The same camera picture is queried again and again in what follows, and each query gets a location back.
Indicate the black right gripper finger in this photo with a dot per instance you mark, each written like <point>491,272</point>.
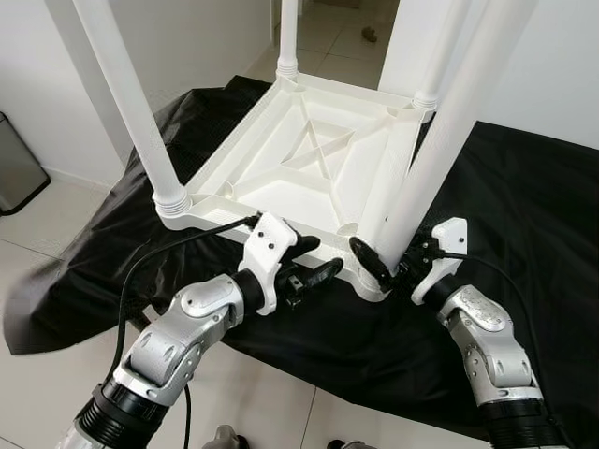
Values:
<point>370,262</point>

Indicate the grey left robot foot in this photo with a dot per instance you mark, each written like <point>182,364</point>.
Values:
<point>225,438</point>

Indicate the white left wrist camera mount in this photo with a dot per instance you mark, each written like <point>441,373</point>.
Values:
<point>267,248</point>

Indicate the grey robot foot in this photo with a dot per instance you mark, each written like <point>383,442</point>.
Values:
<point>225,438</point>
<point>351,443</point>

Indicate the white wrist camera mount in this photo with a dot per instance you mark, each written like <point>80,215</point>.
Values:
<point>267,248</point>
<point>451,238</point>

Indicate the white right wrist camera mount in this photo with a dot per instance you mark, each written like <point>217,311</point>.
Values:
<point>451,238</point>

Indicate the black table cloth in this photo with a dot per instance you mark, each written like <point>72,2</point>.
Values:
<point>524,234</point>

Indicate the small brown floor object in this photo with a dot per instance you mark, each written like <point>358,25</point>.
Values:
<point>370,35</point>

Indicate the grey right robot foot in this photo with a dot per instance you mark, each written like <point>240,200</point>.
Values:
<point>351,443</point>

